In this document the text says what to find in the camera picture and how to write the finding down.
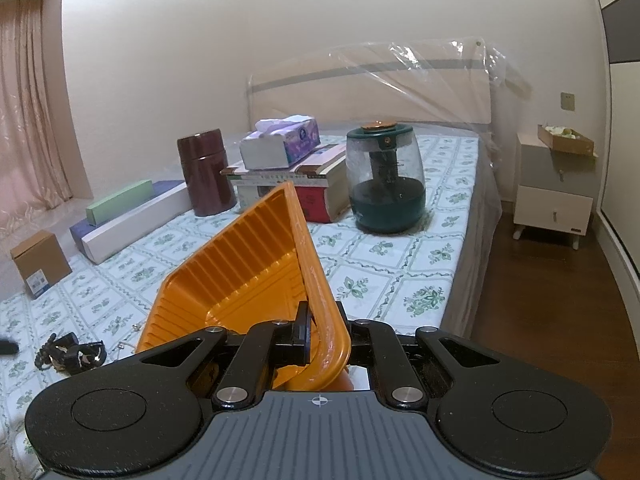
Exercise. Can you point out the wardrobe with dark panel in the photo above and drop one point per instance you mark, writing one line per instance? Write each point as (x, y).
(622, 110)

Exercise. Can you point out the clear plastic bag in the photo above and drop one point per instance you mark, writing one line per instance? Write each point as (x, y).
(380, 95)

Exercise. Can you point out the white grey nightstand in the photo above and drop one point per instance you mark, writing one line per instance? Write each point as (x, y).
(550, 200)

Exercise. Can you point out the maroon cylindrical canister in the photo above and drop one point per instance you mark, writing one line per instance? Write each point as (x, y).
(207, 175)

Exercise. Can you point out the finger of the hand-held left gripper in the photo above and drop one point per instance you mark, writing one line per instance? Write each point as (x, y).
(6, 346)

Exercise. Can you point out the wall switch plate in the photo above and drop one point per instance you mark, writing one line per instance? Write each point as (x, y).
(568, 101)

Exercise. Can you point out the long green box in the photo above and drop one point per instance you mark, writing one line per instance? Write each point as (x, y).
(117, 202)

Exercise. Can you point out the long white box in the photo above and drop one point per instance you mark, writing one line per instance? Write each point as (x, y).
(140, 227)

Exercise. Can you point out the brown cardboard box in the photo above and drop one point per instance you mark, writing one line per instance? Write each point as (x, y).
(37, 260)

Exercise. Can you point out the shallow cardboard tray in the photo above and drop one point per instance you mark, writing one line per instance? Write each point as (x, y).
(570, 144)

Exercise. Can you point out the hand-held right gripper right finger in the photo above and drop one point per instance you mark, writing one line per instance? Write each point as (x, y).
(361, 334)

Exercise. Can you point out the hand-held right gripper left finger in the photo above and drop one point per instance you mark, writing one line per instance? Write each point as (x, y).
(303, 332)

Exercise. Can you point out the pink curtain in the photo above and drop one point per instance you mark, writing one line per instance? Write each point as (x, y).
(30, 110)

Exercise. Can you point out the small dark box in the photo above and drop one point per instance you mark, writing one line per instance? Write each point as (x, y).
(385, 180)

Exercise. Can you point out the long blue box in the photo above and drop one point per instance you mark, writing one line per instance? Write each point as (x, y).
(80, 232)

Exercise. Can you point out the clear plastic wrap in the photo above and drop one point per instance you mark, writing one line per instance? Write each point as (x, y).
(495, 75)

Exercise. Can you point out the flat pink-topped book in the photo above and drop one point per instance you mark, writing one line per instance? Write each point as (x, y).
(320, 162)

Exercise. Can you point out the purple white tissue pack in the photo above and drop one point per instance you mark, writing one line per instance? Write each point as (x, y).
(270, 147)

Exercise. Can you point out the orange plastic tray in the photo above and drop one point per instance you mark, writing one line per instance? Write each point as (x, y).
(240, 270)

